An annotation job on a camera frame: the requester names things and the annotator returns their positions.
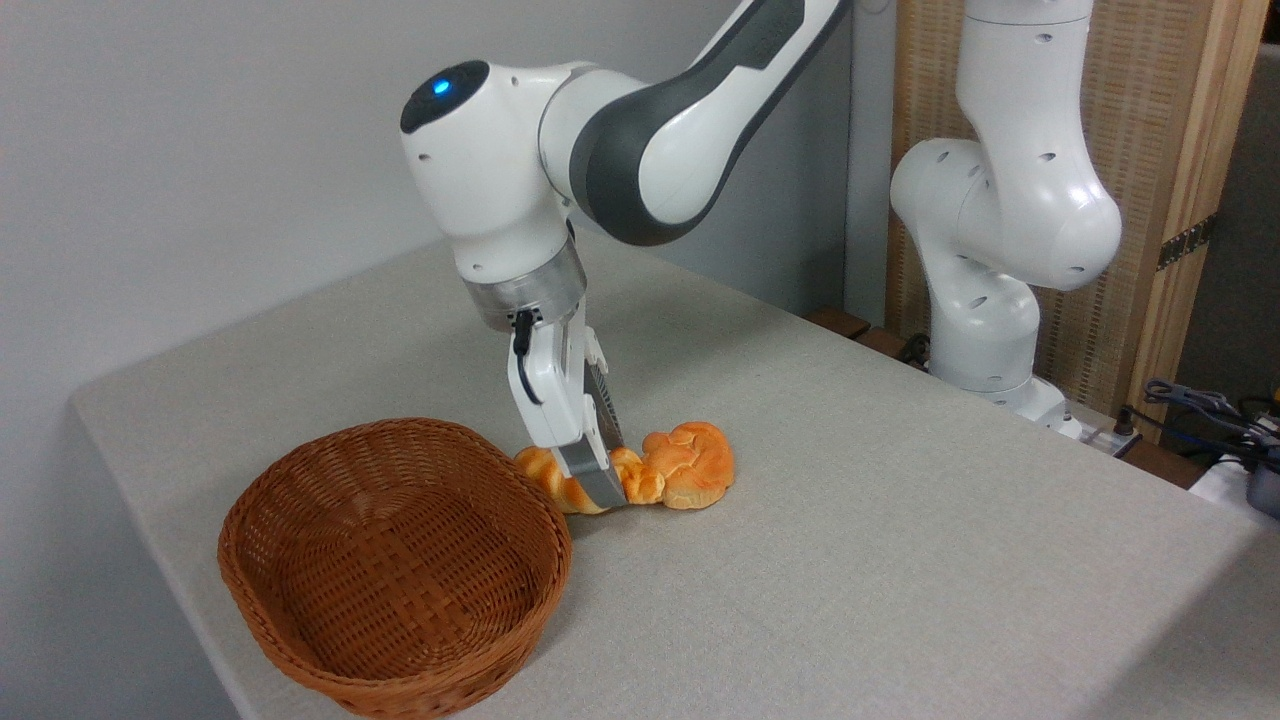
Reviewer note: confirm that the white power strip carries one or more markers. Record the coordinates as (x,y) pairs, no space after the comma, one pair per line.
(1098,435)

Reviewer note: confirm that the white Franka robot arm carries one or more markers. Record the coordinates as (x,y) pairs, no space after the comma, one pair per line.
(480,180)

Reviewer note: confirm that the striped golden bread loaf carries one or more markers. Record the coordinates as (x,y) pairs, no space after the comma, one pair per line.
(545,478)

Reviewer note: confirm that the brown woven wicker basket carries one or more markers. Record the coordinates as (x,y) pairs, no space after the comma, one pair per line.
(400,570)

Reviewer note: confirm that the round orange bread roll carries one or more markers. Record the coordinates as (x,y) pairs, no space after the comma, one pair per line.
(695,465)

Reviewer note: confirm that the dark metal screen hinge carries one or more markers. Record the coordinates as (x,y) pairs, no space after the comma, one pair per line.
(1187,241)

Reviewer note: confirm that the black power plug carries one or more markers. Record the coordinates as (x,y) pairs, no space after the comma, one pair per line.
(1126,421)

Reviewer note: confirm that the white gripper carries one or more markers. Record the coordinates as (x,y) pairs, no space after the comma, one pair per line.
(555,390)

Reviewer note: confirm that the wooden woven screen panel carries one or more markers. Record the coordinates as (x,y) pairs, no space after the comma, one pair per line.
(1150,100)

